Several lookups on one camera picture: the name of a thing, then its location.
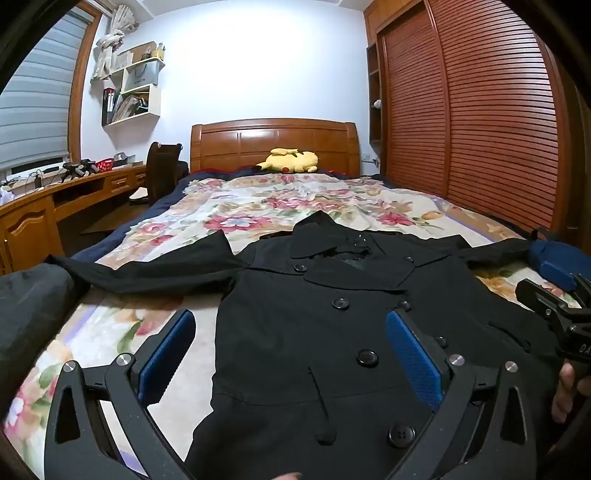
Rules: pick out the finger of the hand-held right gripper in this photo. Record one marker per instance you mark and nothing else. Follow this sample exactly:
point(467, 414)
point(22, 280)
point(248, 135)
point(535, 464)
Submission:
point(558, 274)
point(535, 295)

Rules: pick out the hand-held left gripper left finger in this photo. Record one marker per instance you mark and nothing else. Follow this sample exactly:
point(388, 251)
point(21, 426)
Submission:
point(166, 357)

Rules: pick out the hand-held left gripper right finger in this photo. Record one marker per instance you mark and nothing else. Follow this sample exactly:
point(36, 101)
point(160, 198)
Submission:
point(413, 357)

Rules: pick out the black buttoned coat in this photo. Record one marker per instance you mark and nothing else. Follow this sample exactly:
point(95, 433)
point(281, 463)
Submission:
point(286, 332)

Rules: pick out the person's right hand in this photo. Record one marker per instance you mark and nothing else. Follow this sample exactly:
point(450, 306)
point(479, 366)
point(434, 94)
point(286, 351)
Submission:
point(564, 392)

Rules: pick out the dark grey cloth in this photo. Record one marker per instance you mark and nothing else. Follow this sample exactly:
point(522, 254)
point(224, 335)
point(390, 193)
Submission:
point(32, 314)

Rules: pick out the wooden louvered wardrobe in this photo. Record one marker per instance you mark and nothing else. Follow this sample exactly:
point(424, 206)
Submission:
point(485, 115)

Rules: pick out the floral blanket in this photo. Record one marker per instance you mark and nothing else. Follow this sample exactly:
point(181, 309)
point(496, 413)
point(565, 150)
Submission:
point(258, 203)

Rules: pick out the dark brown chair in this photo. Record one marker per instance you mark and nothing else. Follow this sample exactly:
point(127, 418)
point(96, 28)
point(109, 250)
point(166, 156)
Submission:
point(161, 170)

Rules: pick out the wooden desk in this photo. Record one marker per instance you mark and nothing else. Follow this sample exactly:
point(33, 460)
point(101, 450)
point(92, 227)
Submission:
point(27, 230)

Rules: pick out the red basket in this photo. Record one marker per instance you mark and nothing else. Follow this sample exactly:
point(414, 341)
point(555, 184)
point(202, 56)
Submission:
point(105, 165)

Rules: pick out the black tripod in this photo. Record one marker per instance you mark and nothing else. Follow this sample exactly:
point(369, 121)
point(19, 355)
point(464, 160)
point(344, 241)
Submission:
point(78, 168)

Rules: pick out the yellow plush toy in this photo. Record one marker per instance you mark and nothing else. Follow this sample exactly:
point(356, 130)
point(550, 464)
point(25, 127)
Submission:
point(291, 160)

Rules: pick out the wooden bed headboard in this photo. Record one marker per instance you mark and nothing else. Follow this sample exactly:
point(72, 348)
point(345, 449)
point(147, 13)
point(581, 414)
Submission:
point(277, 136)

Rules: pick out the row of binders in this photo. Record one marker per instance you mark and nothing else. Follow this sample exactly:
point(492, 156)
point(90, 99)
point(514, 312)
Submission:
point(109, 105)

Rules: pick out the grey shopping bag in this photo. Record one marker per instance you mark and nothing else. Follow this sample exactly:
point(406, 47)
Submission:
point(141, 76)

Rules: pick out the grey window blind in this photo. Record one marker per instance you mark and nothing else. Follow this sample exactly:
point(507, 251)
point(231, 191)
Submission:
point(37, 106)

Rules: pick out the white dried bouquet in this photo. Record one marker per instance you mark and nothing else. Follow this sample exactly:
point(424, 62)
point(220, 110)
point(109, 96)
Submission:
point(111, 44)

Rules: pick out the wall outlet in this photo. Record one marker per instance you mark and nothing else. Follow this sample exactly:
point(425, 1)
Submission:
point(369, 160)

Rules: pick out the white wall shelf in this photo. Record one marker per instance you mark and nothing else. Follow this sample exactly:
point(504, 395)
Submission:
point(154, 99)

